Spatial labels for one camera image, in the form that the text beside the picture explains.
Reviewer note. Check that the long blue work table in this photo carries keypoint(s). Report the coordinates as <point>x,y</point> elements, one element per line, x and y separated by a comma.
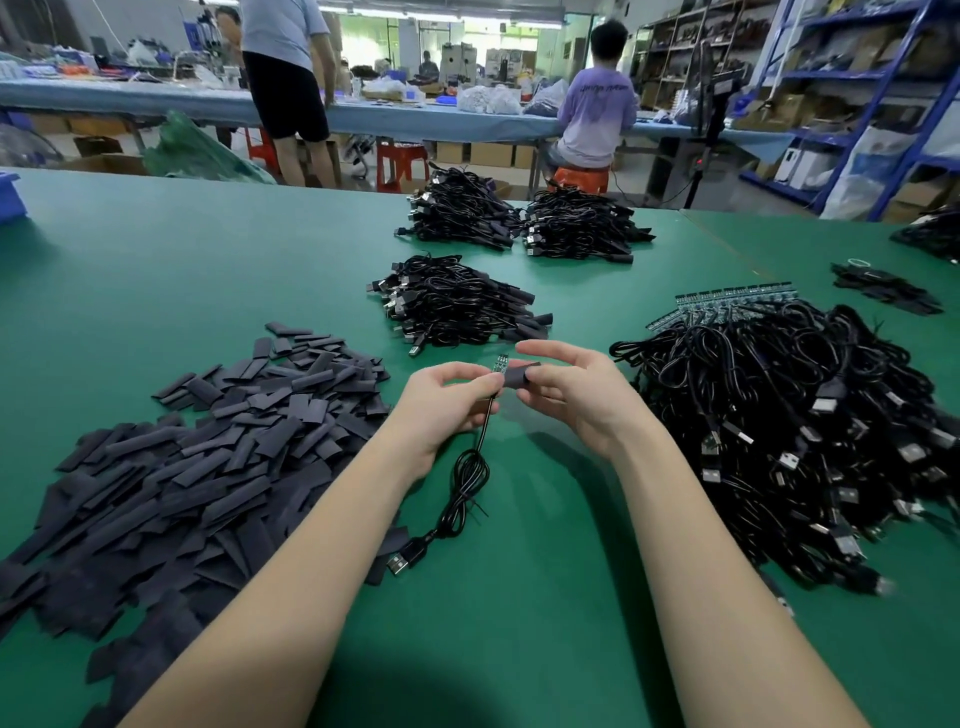
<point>120,102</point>

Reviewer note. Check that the white plastic bag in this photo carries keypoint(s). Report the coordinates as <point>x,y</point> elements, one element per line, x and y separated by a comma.
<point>863,183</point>

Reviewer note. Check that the green plastic bag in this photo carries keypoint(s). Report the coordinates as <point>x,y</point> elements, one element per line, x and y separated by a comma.
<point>207,150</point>

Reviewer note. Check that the black sleeve piece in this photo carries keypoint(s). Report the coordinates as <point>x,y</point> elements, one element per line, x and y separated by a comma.
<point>518,375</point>

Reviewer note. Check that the person's right forearm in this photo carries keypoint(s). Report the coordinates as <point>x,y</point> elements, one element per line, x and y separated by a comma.
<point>743,608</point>

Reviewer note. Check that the person's right hand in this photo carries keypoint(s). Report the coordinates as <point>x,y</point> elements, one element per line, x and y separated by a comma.
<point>593,398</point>

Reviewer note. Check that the blue plastic bin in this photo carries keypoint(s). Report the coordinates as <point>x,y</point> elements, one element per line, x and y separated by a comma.
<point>11,198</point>

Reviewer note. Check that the pile of black sleeve strips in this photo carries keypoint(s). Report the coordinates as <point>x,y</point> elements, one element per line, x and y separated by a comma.
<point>165,480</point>

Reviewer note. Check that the open cardboard box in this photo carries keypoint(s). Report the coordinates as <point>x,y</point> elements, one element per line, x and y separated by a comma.
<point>102,162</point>

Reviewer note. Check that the blue metal shelving rack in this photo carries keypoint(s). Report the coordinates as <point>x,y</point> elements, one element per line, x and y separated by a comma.
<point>858,23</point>

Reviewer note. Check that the dark storage shelf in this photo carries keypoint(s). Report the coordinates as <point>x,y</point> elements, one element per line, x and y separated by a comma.
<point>693,53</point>

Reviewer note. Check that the black tripod stand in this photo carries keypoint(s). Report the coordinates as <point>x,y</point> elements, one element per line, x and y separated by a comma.
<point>716,105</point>

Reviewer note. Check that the person's left forearm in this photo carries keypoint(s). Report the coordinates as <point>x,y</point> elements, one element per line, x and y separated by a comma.
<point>270,608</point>

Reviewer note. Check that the orange plastic stool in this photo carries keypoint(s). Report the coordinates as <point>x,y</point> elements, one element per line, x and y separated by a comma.
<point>581,180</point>

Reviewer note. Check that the person's left hand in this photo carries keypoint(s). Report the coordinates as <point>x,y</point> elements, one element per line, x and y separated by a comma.
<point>435,413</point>

